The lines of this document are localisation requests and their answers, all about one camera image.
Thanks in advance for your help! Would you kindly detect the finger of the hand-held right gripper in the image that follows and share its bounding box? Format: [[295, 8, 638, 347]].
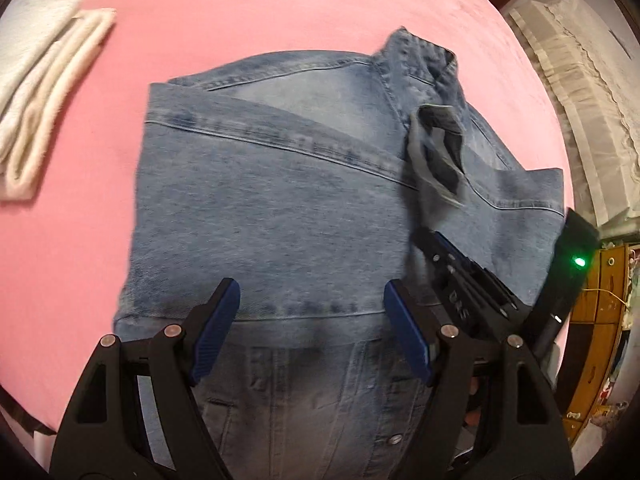
[[433, 231, 532, 337], [413, 229, 482, 342]]

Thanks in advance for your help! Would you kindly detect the white folded fleece garment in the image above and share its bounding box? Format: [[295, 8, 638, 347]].
[[0, 0, 117, 202]]

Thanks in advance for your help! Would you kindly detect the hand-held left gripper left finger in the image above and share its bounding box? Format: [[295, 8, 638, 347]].
[[49, 277, 242, 480]]

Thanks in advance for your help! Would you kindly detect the blue denim jacket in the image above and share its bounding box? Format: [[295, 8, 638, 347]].
[[112, 27, 566, 480]]

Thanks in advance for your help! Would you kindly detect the pink bed sheet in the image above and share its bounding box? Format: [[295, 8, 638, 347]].
[[0, 0, 574, 436]]

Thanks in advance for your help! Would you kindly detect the wooden cabinet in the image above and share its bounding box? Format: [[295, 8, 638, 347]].
[[555, 242, 640, 446]]

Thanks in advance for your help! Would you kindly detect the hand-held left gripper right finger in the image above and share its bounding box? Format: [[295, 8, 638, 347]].
[[383, 278, 575, 480]]

